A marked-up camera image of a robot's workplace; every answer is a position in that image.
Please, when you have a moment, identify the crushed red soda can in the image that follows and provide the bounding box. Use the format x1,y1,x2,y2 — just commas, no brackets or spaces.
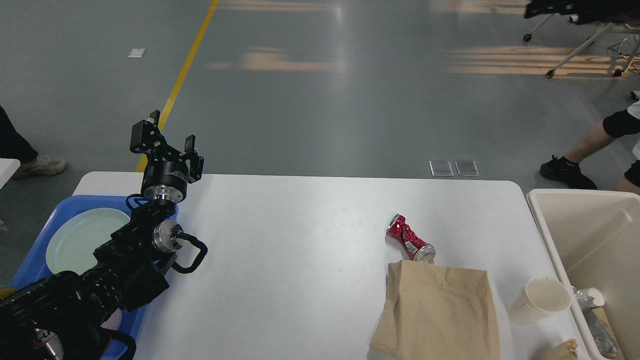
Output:
386,213,437,264

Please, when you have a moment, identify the pink mug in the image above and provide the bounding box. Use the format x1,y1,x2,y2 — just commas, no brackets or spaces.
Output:
100,309,123,331

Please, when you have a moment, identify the floor metal plate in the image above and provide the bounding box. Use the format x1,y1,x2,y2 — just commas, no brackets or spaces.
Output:
455,159,480,177
429,159,454,177

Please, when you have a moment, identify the white chair frame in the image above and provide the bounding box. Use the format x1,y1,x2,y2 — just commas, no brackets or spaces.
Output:
522,14,640,79

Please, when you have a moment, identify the brown crumpled paper scrap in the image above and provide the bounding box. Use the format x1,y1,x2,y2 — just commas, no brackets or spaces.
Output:
539,338,579,360

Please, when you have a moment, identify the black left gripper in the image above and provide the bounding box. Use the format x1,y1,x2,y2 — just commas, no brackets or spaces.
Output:
129,110,204,204

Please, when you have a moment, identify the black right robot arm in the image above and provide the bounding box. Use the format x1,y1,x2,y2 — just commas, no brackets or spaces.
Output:
524,0,640,25

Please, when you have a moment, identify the dark teal mug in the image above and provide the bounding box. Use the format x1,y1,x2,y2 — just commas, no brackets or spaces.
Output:
0,287,18,300

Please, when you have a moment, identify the brown cardboard in bin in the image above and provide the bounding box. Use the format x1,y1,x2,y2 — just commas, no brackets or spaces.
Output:
593,307,626,360

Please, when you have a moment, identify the white paper cup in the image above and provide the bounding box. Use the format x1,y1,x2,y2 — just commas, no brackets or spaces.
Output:
509,274,574,325

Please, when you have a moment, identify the beige plastic bin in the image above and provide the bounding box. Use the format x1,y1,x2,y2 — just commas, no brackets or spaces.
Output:
526,189,640,360

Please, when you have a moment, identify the brown paper bag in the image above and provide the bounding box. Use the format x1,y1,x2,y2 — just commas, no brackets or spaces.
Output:
369,260,501,360

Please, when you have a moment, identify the right floor metal plate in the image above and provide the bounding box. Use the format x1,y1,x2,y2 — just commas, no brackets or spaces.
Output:
455,159,480,177

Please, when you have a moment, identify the blue plastic tray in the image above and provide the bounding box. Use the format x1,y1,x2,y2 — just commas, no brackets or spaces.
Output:
11,195,138,339

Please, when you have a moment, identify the person in white shirt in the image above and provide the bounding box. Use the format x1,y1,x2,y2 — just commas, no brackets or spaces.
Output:
539,100,640,191

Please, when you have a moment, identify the left floor metal plate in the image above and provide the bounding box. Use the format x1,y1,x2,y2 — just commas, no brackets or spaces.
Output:
429,159,454,177

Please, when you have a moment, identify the white side table corner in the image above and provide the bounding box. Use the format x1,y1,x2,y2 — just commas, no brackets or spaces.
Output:
0,158,21,189

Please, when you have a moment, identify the person at left edge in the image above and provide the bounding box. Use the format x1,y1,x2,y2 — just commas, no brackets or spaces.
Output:
0,107,68,179

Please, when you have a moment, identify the green plate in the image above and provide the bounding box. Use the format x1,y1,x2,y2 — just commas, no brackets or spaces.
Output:
45,207,130,275

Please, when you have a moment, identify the clear plastic wrapper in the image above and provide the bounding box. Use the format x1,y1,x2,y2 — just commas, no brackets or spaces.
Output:
571,286,617,356

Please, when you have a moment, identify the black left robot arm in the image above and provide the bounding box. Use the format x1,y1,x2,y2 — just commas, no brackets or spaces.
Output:
1,110,208,360

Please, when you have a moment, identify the small paper cup in bin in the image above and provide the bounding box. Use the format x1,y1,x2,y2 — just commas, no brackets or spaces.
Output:
580,287,606,309

